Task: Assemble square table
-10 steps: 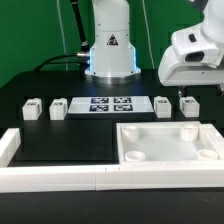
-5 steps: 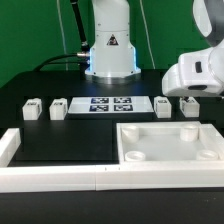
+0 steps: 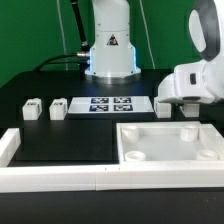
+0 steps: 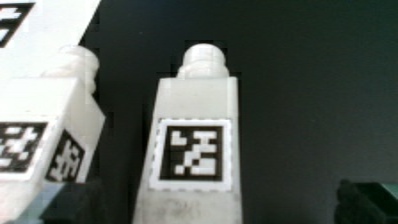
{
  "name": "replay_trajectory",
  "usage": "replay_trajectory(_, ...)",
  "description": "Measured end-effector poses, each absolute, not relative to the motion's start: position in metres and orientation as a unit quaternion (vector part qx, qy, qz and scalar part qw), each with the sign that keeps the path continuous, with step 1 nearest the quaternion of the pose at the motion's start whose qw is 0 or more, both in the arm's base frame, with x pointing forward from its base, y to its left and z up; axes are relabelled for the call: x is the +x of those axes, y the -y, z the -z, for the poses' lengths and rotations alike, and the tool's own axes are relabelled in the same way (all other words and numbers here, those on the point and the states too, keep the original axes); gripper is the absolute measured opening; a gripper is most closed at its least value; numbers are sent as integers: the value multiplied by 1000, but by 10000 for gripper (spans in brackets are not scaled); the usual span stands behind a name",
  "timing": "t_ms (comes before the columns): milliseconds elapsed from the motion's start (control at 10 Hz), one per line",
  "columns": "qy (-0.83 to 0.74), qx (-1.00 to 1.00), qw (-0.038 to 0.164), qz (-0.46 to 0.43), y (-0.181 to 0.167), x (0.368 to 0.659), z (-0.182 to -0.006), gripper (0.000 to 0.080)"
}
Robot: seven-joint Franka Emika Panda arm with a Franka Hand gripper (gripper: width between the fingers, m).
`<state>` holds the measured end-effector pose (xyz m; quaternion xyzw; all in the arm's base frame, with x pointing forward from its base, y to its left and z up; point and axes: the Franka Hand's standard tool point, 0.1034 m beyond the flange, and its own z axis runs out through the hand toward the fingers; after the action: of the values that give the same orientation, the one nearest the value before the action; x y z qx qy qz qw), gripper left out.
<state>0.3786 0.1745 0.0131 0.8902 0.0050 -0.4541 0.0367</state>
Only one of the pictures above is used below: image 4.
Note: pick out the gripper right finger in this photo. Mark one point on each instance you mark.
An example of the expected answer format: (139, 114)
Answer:
(366, 203)

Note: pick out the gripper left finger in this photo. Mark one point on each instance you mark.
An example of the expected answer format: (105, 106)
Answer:
(78, 205)

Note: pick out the white table leg with tag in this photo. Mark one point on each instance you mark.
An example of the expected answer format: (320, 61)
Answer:
(188, 192)

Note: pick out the white marker base plate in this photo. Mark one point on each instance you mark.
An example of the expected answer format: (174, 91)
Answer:
(43, 24)

